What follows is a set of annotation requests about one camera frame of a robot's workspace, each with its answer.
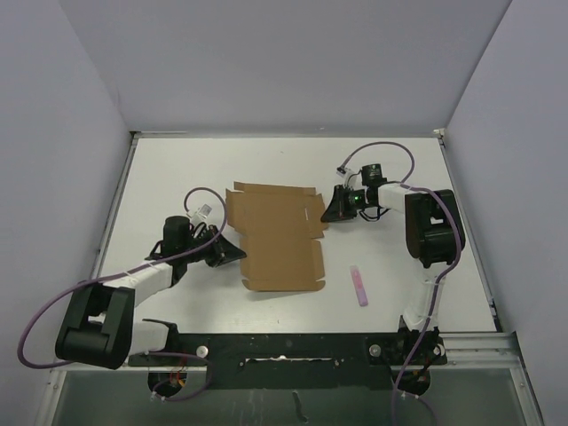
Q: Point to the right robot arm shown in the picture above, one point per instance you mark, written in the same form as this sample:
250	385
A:
434	233

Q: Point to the pink purple marker pen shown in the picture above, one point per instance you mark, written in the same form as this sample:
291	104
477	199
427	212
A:
358	286

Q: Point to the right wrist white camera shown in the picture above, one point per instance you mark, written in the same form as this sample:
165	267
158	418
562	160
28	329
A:
349	176

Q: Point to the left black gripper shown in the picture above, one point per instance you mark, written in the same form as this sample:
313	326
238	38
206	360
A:
223	251

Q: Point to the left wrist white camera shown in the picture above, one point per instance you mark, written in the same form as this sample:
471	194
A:
200	215

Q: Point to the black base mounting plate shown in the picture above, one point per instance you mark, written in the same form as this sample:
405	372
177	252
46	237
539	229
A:
302	361

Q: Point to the brown cardboard box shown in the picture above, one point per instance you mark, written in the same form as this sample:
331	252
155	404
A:
280	231

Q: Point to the wrist white camera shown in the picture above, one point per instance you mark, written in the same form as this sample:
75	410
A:
200	215
349	176

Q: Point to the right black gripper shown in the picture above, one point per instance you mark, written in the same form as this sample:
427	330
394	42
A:
337	210

